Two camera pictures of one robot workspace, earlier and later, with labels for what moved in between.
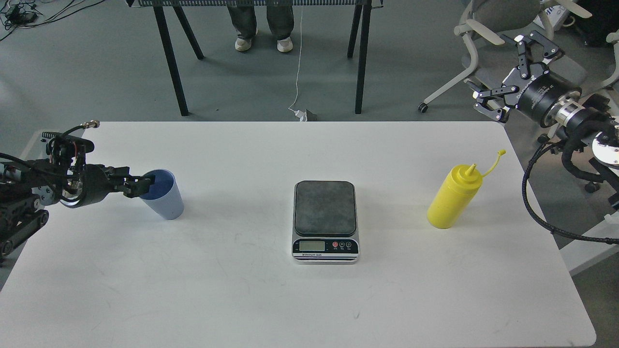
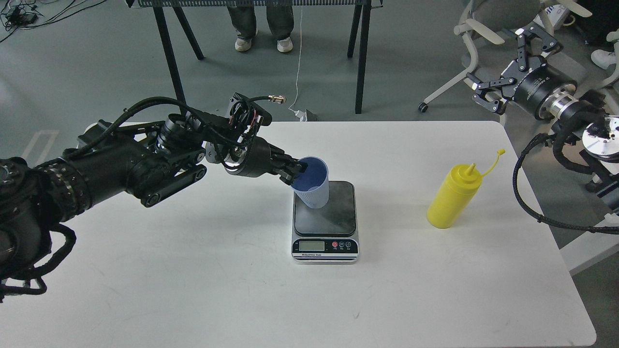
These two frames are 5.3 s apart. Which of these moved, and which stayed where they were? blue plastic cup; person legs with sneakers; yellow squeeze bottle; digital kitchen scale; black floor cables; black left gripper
Moved: black left gripper; blue plastic cup
Stayed: digital kitchen scale; yellow squeeze bottle; person legs with sneakers; black floor cables
